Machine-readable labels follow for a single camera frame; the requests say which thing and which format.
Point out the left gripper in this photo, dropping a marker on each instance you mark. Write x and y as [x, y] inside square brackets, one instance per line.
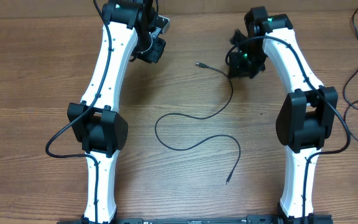
[156, 54]

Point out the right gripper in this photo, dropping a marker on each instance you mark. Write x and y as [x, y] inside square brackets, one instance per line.
[239, 71]

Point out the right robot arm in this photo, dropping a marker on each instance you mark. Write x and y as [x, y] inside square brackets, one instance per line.
[305, 120]

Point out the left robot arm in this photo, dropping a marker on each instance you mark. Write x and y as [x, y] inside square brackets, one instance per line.
[131, 31]

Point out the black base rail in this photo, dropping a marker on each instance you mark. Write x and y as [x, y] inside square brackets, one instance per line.
[250, 219]

